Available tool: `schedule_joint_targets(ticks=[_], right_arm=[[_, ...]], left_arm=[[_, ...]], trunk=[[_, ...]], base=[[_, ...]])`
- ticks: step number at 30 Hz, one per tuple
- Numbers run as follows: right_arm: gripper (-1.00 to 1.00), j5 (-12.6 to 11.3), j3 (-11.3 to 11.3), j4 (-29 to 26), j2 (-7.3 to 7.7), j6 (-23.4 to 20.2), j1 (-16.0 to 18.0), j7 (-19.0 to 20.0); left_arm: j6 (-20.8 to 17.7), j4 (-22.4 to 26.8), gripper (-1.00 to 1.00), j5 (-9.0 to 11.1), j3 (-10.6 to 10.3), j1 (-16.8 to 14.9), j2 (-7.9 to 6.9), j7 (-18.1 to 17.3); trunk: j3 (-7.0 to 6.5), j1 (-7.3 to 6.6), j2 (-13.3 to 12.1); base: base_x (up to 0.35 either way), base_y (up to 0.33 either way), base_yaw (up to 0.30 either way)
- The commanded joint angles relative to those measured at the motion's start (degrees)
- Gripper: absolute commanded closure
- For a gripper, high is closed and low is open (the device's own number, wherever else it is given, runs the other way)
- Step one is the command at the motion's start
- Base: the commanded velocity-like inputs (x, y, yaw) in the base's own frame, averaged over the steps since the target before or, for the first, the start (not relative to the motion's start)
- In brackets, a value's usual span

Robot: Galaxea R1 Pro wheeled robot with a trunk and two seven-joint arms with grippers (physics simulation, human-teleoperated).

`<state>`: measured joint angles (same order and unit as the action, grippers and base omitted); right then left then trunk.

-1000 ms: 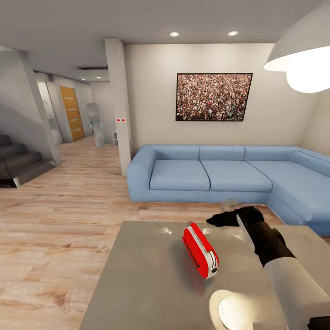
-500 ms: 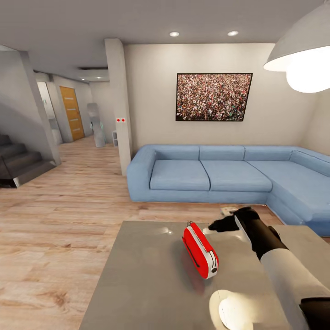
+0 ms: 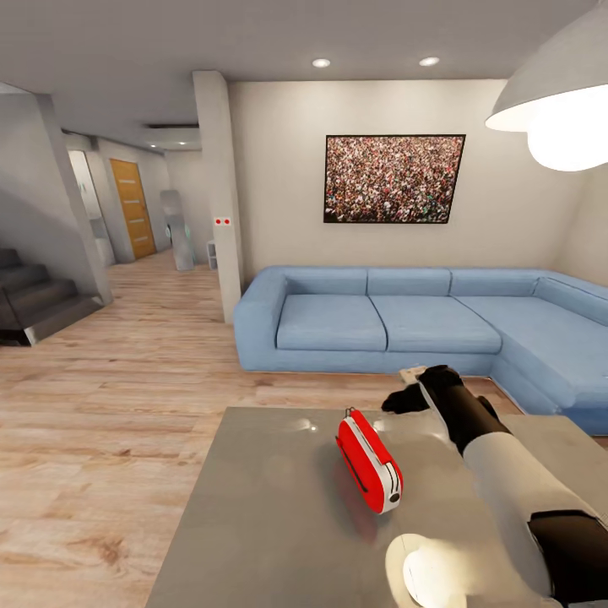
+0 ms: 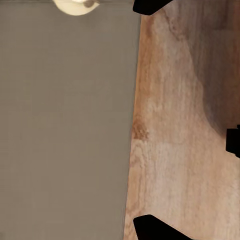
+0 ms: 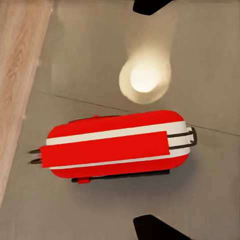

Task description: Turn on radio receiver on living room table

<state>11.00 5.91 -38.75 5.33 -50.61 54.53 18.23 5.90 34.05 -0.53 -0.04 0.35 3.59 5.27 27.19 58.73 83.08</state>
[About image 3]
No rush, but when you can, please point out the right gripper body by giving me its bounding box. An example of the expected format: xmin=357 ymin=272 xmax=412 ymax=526
xmin=389 ymin=384 xmax=427 ymax=415

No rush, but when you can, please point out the radio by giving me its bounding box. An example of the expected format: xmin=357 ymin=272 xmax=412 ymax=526
xmin=336 ymin=408 xmax=403 ymax=513

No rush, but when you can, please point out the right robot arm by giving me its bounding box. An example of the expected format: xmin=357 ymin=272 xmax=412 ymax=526
xmin=382 ymin=364 xmax=608 ymax=608

